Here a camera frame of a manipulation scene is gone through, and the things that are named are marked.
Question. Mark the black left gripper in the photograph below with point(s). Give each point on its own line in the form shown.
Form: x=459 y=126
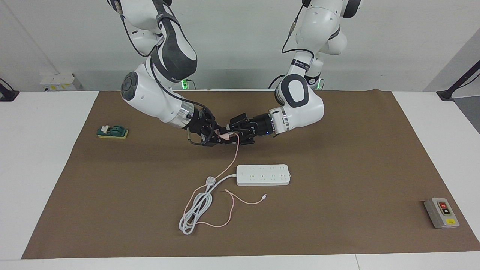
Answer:
x=260 y=126

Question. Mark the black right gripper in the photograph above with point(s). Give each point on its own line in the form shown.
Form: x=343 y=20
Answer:
x=202 y=123

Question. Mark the pink charger block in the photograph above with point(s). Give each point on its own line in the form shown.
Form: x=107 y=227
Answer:
x=226 y=138

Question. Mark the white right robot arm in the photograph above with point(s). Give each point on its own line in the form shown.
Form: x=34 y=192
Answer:
x=150 y=93

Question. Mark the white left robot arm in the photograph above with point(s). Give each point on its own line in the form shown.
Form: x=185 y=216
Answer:
x=300 y=112

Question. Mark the white power strip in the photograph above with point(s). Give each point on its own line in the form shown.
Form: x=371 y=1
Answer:
x=262 y=174

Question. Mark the brown table mat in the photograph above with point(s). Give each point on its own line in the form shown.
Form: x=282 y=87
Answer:
x=337 y=210

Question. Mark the white box with yellow labels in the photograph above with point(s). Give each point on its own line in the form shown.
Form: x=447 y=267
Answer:
x=56 y=80

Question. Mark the black table clamp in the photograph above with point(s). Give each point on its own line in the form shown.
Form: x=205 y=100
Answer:
x=7 y=94

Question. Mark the green knife switch block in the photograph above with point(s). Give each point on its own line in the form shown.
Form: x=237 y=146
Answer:
x=116 y=132

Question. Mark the black camera stand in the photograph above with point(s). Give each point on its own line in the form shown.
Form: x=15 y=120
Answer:
x=446 y=94

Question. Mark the grey push-button switch box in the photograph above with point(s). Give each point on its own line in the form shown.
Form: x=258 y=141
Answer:
x=442 y=215

